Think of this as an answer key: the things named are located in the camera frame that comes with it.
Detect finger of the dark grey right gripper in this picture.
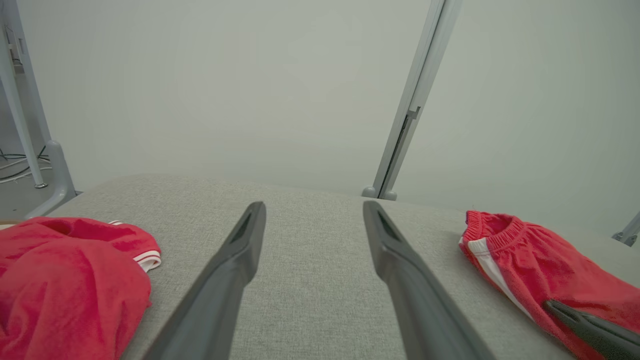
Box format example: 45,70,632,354
544,299,640,360

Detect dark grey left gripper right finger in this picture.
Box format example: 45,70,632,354
363,200,496,360

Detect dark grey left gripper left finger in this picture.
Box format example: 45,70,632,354
142,201,267,360

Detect red shorts with white stripe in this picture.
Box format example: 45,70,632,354
459,210,640,360

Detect red shirt with white cuffs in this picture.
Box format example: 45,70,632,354
0,216,162,360

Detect grey partition foot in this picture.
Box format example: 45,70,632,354
612,212,640,247

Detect thin grey metal pole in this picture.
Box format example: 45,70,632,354
0,27,48,189

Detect thick grey metal frame leg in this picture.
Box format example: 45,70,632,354
2,0,77,219

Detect white floor cable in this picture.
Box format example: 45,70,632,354
0,156,52,184

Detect grey partition post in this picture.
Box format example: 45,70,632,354
361,0,447,199
380,0,463,202

